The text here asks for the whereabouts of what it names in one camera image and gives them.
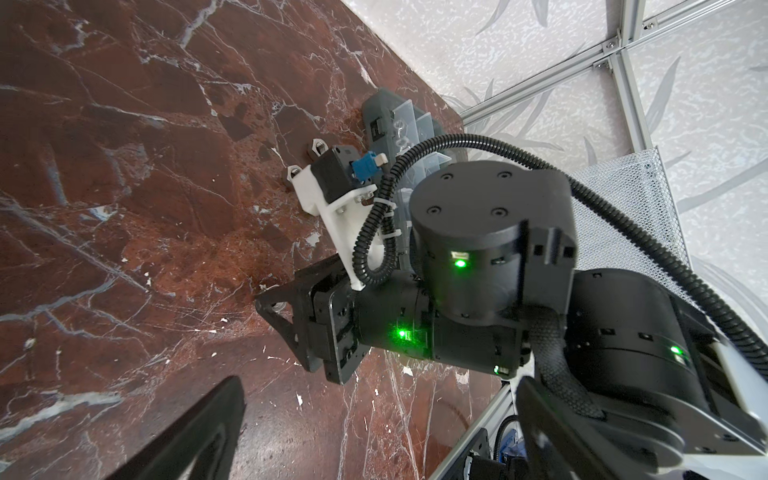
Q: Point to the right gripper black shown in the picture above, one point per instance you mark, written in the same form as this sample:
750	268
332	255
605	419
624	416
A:
316	320

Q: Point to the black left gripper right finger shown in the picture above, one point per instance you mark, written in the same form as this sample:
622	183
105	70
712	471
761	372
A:
563	445

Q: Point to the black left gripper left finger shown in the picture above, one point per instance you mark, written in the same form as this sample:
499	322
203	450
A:
201	444

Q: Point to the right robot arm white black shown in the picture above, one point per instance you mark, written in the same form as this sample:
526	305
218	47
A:
625	385

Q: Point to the silver hex nut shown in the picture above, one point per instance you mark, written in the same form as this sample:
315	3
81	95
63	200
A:
317	148
292	172

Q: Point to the silver hex nut top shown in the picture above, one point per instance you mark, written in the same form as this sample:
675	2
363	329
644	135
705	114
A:
317	148

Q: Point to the clear compartment organizer box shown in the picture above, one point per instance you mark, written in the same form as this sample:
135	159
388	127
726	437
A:
393	125

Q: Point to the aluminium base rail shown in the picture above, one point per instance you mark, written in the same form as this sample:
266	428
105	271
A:
479	439

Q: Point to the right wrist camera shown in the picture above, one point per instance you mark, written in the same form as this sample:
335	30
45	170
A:
339	188

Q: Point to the white wire mesh basket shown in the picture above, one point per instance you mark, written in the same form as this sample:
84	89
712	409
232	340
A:
636	185

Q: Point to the aluminium frame crossbar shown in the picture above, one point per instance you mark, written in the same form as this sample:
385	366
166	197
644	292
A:
654	27

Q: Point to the aluminium frame post right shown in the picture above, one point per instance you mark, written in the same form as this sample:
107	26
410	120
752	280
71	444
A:
627	72

